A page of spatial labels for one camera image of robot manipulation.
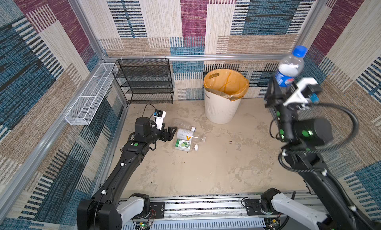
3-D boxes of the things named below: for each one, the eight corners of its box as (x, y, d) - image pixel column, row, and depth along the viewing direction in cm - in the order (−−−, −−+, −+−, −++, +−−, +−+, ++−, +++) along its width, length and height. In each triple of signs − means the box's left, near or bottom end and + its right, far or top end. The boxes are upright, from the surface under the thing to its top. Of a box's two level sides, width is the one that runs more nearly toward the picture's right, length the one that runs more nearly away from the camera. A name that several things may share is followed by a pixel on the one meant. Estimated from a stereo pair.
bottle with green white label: (174, 151, 95) (174, 149, 92) (175, 142, 99) (175, 139, 96) (198, 151, 95) (198, 149, 92) (198, 141, 99) (198, 138, 96)
